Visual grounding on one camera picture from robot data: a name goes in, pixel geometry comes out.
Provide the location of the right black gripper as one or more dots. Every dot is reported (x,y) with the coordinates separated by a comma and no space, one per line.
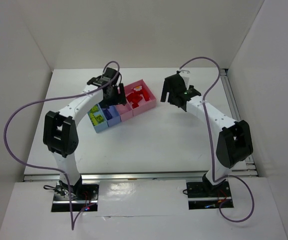
(170,88)

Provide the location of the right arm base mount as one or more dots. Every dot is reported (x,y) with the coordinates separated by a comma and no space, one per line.
(200,199)

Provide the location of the red curved decorated lego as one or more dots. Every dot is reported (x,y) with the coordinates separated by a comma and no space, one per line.
(138,88)

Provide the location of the large pink container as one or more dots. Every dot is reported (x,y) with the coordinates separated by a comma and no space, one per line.
(143,105)

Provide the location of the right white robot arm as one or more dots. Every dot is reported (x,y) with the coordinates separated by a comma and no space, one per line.
(230,139)

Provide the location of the green 2x4 lego brick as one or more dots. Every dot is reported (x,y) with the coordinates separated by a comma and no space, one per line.
(96,116)

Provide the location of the front aluminium rail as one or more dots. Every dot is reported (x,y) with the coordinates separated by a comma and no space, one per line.
(120,176)

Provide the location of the right side aluminium rail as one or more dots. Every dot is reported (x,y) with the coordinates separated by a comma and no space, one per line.
(249,162)

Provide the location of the narrow pink container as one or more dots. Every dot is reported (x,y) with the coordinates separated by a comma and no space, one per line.
(125,111)

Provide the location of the purple 2x4 lego brick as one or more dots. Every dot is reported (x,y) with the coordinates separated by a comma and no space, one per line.
(107,114)

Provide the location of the dark blue container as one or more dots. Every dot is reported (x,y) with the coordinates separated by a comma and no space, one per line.
(115,116)

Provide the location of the light blue container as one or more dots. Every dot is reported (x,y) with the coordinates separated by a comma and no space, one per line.
(101,127)

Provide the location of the red 2x4 lego brick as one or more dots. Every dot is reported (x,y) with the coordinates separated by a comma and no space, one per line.
(134,97)

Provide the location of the small red lego brick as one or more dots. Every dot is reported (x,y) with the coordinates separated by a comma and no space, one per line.
(135,105)

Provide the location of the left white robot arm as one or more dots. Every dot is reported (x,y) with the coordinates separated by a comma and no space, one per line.
(60,128)

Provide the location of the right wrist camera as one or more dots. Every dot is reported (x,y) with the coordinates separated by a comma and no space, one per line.
(185,74)

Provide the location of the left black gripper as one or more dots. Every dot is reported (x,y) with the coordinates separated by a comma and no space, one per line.
(117,97)

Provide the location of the red lego with side studs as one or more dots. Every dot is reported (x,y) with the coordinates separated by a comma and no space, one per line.
(145,95)

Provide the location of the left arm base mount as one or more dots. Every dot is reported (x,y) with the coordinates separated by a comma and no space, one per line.
(87,199)

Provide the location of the aluminium rail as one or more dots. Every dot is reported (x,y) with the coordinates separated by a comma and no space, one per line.
(249,162)
(120,176)

